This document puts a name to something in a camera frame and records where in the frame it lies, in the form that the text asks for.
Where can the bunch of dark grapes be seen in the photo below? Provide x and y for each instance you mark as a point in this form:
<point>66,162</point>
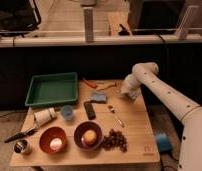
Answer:
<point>115,139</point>

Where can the purple bowl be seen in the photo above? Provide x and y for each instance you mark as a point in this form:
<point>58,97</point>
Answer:
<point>81,129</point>

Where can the black chair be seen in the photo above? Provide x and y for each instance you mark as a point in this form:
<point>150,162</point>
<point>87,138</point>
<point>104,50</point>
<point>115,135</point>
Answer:
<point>18,17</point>

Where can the black monitor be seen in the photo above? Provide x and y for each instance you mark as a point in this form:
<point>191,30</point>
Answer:
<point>147,17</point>

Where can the blue foot pedal box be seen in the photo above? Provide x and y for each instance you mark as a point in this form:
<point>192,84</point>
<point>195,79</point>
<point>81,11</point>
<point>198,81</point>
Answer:
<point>163,142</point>

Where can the red bowl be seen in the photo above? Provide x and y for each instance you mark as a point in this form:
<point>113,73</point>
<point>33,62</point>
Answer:
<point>48,135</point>

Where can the blue plastic cup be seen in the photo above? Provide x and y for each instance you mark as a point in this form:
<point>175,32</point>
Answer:
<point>67,112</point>

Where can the white egg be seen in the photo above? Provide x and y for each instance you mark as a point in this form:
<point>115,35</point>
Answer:
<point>56,144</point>

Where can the green plastic tray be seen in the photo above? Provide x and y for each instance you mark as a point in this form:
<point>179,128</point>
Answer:
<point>52,90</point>

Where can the metal spoon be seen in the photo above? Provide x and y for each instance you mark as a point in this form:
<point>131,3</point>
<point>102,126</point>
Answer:
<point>112,110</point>

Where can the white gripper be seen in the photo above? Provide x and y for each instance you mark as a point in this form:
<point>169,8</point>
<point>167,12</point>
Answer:
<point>130,87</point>

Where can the small metal cup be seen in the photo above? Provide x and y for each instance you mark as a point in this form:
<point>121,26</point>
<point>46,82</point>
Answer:
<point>22,147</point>

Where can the white vertical post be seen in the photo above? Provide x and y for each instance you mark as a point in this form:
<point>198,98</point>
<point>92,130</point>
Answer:
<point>88,24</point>

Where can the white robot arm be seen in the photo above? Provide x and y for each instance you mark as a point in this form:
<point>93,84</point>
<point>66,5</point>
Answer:
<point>187,111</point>

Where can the orange fruit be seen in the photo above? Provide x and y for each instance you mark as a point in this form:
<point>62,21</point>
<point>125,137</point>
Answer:
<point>90,137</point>

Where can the black remote control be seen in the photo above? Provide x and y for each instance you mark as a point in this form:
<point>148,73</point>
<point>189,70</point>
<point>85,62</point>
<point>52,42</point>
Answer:
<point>89,110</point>

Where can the white cylindrical mug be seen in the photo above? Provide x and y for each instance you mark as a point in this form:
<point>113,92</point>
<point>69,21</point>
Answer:
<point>44,116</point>

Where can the black handled knife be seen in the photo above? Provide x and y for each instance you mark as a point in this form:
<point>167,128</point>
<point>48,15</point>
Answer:
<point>23,134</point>

